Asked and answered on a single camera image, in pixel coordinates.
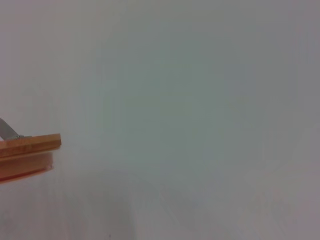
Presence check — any wooden jar lid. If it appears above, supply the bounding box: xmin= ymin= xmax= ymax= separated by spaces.
xmin=0 ymin=133 xmax=62 ymax=184

